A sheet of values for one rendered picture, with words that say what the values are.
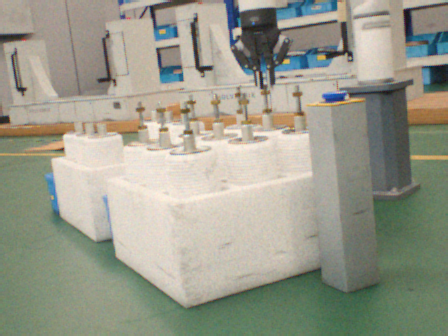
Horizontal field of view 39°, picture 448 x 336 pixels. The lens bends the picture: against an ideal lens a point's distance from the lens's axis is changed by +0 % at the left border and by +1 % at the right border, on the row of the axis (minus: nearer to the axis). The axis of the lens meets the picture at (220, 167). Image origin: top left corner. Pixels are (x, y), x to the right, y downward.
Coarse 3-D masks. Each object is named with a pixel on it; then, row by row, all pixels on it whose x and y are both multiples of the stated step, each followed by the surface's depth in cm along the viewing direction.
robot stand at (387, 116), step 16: (400, 80) 165; (352, 96) 163; (368, 96) 161; (384, 96) 159; (400, 96) 162; (368, 112) 161; (384, 112) 159; (400, 112) 162; (368, 128) 162; (384, 128) 160; (400, 128) 162; (384, 144) 161; (400, 144) 163; (384, 160) 161; (400, 160) 163; (384, 176) 162; (400, 176) 163; (384, 192) 163; (400, 192) 162
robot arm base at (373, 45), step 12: (360, 24) 160; (372, 24) 158; (384, 24) 159; (360, 36) 161; (372, 36) 159; (384, 36) 159; (360, 48) 162; (372, 48) 160; (384, 48) 160; (360, 60) 162; (372, 60) 160; (384, 60) 160; (360, 72) 163; (372, 72) 161; (384, 72) 161; (360, 84) 164; (372, 84) 161
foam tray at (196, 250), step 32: (128, 192) 122; (160, 192) 113; (224, 192) 106; (256, 192) 108; (288, 192) 111; (128, 224) 125; (160, 224) 108; (192, 224) 103; (224, 224) 106; (256, 224) 109; (288, 224) 112; (128, 256) 130; (160, 256) 111; (192, 256) 104; (224, 256) 107; (256, 256) 109; (288, 256) 112; (160, 288) 114; (192, 288) 104; (224, 288) 107
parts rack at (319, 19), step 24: (120, 0) 812; (144, 0) 784; (168, 0) 757; (192, 0) 808; (408, 0) 569; (432, 0) 554; (288, 24) 655; (312, 24) 701; (408, 24) 631; (168, 48) 853; (288, 72) 667; (312, 72) 647
